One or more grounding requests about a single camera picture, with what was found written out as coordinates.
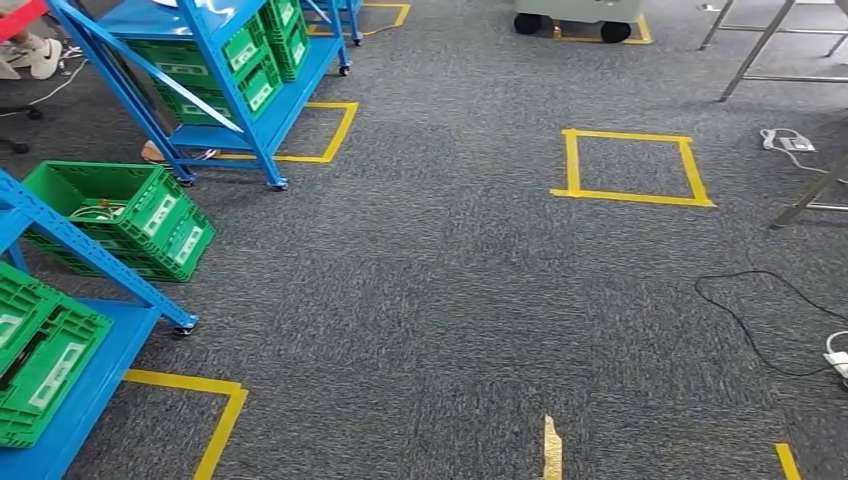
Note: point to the blue metal shelf rack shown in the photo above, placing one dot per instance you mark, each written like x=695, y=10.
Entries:
x=218, y=79
x=99, y=371
x=354, y=20

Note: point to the yellow floor tape square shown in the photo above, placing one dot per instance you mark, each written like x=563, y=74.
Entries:
x=570, y=166
x=338, y=132
x=225, y=417

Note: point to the torn gold tape strip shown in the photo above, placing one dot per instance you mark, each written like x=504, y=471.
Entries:
x=553, y=450

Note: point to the white wheeled cart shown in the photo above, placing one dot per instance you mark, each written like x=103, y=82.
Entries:
x=576, y=8

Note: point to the pale round floor object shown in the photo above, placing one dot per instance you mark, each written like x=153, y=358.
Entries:
x=154, y=152

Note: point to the steel table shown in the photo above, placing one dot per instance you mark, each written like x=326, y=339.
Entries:
x=755, y=56

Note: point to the person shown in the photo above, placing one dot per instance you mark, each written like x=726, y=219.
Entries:
x=48, y=58

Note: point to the black office chair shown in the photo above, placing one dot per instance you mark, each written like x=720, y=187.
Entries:
x=20, y=129

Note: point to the yellow floor tape strip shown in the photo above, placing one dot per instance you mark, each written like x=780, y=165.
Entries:
x=788, y=464

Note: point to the white power strip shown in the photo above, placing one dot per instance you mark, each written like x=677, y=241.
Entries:
x=838, y=364

